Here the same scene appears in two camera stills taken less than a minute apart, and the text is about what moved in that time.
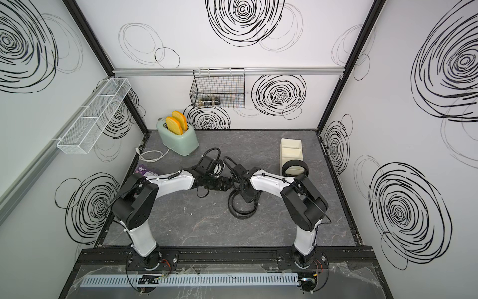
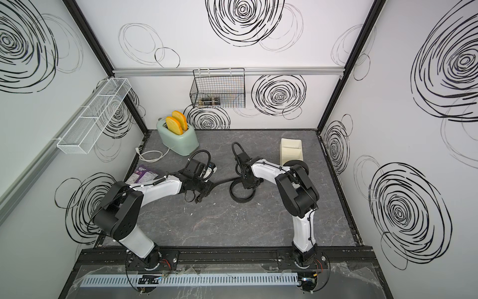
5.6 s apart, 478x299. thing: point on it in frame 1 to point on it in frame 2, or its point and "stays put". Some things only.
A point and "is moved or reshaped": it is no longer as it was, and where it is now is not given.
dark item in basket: x=209 y=101 stays put
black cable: x=238 y=213 is moved or reshaped
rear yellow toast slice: x=181 y=118 stays put
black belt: x=294 y=162 stays put
